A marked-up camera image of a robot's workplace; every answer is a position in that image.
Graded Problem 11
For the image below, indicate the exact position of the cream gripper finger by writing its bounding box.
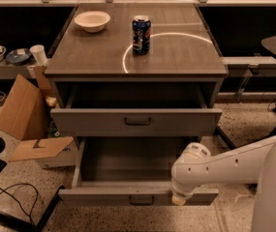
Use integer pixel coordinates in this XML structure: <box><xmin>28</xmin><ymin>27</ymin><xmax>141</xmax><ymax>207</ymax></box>
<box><xmin>171</xmin><ymin>195</ymin><xmax>186</xmax><ymax>206</ymax></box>

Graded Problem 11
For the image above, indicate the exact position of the grey drawer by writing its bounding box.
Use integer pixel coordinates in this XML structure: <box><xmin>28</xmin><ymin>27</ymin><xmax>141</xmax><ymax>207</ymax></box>
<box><xmin>57</xmin><ymin>136</ymin><xmax>220</xmax><ymax>207</ymax></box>
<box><xmin>51</xmin><ymin>82</ymin><xmax>222</xmax><ymax>137</ymax></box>

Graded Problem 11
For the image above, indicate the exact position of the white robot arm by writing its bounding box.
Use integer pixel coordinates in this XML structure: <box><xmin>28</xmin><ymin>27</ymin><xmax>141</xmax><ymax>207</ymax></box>
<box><xmin>171</xmin><ymin>135</ymin><xmax>276</xmax><ymax>232</ymax></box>

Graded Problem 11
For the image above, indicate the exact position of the grey drawer cabinet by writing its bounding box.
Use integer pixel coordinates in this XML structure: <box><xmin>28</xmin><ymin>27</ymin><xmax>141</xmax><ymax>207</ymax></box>
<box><xmin>44</xmin><ymin>2</ymin><xmax>229</xmax><ymax>147</ymax></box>

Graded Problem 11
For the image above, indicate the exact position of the grey top drawer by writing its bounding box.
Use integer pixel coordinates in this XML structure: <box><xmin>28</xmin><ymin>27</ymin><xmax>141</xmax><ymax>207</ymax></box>
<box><xmin>51</xmin><ymin>82</ymin><xmax>222</xmax><ymax>137</ymax></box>

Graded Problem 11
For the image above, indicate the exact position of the open cardboard box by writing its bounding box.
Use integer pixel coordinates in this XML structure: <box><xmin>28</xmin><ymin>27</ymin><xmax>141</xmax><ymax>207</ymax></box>
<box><xmin>0</xmin><ymin>66</ymin><xmax>77</xmax><ymax>168</ymax></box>

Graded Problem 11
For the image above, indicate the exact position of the grey low shelf right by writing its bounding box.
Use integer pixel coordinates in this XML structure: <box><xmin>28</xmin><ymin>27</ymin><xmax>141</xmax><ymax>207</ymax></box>
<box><xmin>222</xmin><ymin>56</ymin><xmax>276</xmax><ymax>70</ymax></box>

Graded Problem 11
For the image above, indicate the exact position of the grey low shelf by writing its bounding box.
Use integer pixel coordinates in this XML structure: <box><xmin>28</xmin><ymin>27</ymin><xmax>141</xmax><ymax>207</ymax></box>
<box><xmin>222</xmin><ymin>56</ymin><xmax>276</xmax><ymax>70</ymax></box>
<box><xmin>0</xmin><ymin>59</ymin><xmax>40</xmax><ymax>79</ymax></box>

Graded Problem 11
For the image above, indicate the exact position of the blue soda can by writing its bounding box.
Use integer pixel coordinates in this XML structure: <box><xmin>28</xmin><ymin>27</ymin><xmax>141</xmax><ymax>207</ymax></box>
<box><xmin>132</xmin><ymin>15</ymin><xmax>151</xmax><ymax>55</ymax></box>

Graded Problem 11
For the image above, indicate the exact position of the white paper bowl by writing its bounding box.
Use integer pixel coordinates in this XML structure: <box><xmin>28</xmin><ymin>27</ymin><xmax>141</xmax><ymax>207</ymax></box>
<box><xmin>75</xmin><ymin>11</ymin><xmax>110</xmax><ymax>33</ymax></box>

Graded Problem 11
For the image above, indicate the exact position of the white paper cup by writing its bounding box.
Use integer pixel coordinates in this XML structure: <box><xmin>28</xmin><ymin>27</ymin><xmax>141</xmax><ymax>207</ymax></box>
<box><xmin>30</xmin><ymin>44</ymin><xmax>47</xmax><ymax>66</ymax></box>

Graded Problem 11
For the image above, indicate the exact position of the blue patterned bowl right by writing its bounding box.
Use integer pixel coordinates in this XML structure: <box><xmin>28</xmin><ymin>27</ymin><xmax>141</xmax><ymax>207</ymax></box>
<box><xmin>6</xmin><ymin>48</ymin><xmax>32</xmax><ymax>66</ymax></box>

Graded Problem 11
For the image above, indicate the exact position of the grey low shelf left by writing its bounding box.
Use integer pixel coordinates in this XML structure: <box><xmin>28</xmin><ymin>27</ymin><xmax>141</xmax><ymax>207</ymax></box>
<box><xmin>0</xmin><ymin>59</ymin><xmax>40</xmax><ymax>79</ymax></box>

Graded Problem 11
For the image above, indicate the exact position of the black floor cable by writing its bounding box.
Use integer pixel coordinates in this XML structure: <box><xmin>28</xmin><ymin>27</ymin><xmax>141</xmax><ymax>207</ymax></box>
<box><xmin>0</xmin><ymin>182</ymin><xmax>40</xmax><ymax>232</ymax></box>

